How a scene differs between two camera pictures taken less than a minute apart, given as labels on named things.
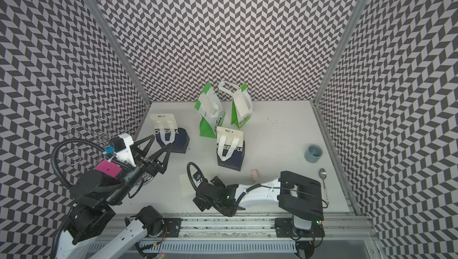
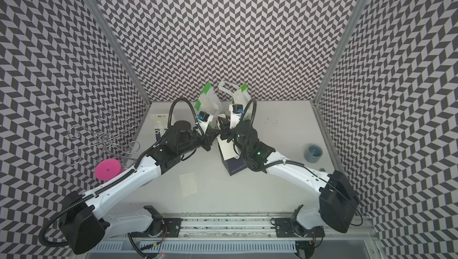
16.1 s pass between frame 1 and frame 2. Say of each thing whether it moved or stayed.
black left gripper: moved
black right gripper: moved
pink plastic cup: stayed
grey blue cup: stayed
